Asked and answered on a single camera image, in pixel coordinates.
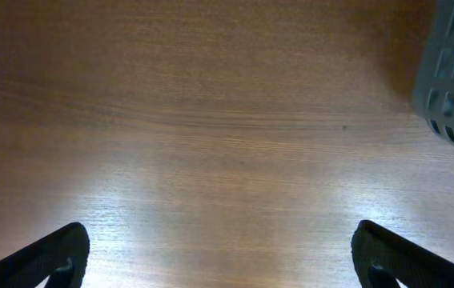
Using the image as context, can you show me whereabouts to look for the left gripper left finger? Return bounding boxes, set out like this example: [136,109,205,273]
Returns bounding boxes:
[0,222,90,288]

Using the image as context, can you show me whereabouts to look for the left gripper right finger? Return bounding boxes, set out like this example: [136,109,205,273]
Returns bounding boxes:
[351,220,454,288]

